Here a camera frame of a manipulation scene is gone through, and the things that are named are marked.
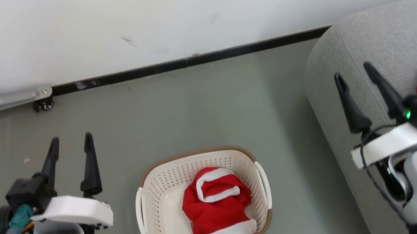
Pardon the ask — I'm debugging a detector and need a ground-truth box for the black caster wheel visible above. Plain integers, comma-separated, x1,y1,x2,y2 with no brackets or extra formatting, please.
32,97,55,113

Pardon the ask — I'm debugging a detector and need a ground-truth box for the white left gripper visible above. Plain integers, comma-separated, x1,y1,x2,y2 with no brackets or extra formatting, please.
29,131,114,234

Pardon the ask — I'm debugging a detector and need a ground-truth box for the red garment with white trim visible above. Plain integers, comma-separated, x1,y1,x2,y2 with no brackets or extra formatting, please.
179,163,258,234

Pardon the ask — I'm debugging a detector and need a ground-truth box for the teal left camera cable plug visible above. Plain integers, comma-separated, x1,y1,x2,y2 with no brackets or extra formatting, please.
2,204,37,234

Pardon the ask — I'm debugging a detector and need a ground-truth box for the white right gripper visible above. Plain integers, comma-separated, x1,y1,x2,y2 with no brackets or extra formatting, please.
334,57,417,171

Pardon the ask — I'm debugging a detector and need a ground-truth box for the black baseboard strip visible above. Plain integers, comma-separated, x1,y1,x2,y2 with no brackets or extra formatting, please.
48,26,336,97

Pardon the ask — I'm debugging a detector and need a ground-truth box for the grey metal partition frame tube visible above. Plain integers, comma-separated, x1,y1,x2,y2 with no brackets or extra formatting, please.
0,60,54,112

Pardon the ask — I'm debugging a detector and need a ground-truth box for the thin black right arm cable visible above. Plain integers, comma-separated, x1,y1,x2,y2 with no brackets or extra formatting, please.
358,123,415,232

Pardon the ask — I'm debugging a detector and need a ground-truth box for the cream perforated laundry basket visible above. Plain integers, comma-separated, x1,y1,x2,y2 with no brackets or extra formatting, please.
131,142,276,234

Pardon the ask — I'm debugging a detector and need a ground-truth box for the grey fabric sofa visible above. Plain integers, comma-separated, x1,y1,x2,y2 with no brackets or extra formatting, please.
297,0,417,234

